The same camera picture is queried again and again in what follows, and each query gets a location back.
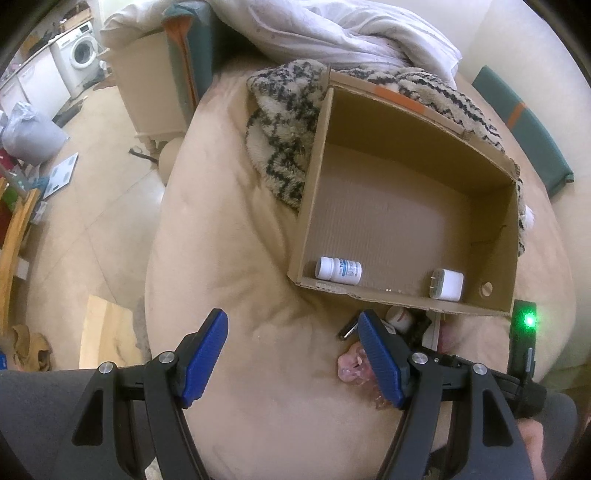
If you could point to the pink cloud-shaped item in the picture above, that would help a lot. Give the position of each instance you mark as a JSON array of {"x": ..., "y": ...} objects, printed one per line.
[{"x": 351, "y": 367}]

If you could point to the wooden rack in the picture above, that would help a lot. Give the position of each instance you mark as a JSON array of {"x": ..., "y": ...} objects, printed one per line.
[{"x": 14, "y": 244}]

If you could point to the white round container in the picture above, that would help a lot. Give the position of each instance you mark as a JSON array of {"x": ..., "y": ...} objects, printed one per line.
[{"x": 399, "y": 317}]

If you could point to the cardboard box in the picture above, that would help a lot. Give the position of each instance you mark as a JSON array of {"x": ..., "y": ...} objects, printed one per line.
[{"x": 392, "y": 207}]

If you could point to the beige bed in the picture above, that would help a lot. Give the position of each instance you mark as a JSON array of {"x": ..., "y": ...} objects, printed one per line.
[{"x": 240, "y": 277}]

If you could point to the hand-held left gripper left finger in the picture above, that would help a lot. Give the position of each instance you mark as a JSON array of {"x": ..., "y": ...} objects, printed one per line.
[{"x": 205, "y": 357}]

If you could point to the white washing machine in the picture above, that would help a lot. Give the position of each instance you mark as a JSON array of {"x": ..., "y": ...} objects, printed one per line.
[{"x": 81, "y": 53}]

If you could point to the white pill bottle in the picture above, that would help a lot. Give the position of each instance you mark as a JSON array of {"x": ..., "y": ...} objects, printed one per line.
[{"x": 337, "y": 270}]

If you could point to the teal cushion with orange stripe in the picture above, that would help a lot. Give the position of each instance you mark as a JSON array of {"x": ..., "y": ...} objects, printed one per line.
[{"x": 540, "y": 143}]

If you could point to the grey plastic bag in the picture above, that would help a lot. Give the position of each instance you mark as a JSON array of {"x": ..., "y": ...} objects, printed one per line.
[{"x": 32, "y": 138}]

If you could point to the light wooden board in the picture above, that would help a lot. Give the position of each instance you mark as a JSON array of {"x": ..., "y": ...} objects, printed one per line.
[{"x": 108, "y": 332}]

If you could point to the white wooden furniture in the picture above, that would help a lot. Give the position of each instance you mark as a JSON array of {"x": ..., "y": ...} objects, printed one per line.
[{"x": 147, "y": 92}]

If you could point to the white duvet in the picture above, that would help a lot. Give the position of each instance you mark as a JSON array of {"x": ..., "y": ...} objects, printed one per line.
[{"x": 346, "y": 32}]

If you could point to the person's right leg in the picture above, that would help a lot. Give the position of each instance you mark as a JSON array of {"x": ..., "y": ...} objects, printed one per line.
[{"x": 561, "y": 434}]

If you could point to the black patterned fluffy blanket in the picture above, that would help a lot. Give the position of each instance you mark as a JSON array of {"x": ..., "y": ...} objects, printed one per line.
[{"x": 281, "y": 138}]

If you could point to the white bathroom scale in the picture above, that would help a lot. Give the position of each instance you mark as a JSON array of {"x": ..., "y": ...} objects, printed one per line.
[{"x": 60, "y": 175}]

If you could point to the person's right forearm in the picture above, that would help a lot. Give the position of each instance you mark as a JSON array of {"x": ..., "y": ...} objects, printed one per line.
[{"x": 531, "y": 443}]

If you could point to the white kitchen cabinet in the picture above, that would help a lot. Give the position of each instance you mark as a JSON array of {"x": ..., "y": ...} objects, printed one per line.
[{"x": 32, "y": 87}]

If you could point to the white charger adapter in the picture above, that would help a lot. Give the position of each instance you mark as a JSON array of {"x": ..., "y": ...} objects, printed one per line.
[{"x": 450, "y": 286}]

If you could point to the teal cushion with orange edge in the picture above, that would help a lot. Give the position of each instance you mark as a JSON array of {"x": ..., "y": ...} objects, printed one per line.
[{"x": 198, "y": 50}]

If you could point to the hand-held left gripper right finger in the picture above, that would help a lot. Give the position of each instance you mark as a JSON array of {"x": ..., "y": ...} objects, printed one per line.
[{"x": 381, "y": 362}]

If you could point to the brown slipper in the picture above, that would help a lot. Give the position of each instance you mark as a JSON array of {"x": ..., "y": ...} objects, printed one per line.
[
  {"x": 40, "y": 353},
  {"x": 21, "y": 341}
]

